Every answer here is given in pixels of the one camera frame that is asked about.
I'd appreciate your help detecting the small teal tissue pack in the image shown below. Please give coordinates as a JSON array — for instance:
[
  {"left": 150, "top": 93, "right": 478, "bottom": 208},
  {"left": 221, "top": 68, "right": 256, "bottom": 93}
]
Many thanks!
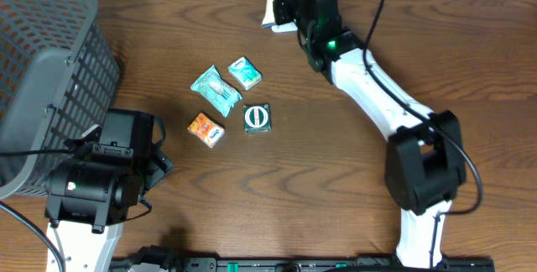
[{"left": 228, "top": 56, "right": 262, "bottom": 91}]

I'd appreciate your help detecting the teal wet wipes pack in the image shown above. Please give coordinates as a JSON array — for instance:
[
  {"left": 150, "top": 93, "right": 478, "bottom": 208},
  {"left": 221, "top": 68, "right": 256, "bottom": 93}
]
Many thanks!
[{"left": 190, "top": 65, "right": 242, "bottom": 118}]

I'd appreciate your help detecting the orange tissue pack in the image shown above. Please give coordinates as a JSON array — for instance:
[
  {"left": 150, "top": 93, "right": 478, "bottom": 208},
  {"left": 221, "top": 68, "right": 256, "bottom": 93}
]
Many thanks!
[{"left": 187, "top": 112, "right": 225, "bottom": 149}]

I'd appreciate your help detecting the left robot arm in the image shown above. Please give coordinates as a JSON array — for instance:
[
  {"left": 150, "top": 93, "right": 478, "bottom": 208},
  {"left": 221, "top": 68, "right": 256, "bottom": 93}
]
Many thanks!
[{"left": 45, "top": 108, "right": 174, "bottom": 271}]

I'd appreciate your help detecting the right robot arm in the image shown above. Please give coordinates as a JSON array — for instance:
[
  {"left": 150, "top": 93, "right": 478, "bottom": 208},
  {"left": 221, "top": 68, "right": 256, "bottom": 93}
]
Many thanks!
[{"left": 263, "top": 0, "right": 467, "bottom": 269}]

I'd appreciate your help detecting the white barcode scanner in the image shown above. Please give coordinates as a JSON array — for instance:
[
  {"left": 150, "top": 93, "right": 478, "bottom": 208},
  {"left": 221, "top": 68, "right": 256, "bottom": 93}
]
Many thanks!
[{"left": 262, "top": 0, "right": 297, "bottom": 33}]

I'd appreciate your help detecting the grey plastic mesh basket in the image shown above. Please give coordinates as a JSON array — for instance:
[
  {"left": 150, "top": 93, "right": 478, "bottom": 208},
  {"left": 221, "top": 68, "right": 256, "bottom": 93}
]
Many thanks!
[{"left": 1, "top": 0, "right": 121, "bottom": 198}]

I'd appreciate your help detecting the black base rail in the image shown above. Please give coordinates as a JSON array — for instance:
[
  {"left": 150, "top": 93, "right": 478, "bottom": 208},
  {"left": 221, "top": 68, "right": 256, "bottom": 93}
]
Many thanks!
[{"left": 110, "top": 246, "right": 496, "bottom": 272}]

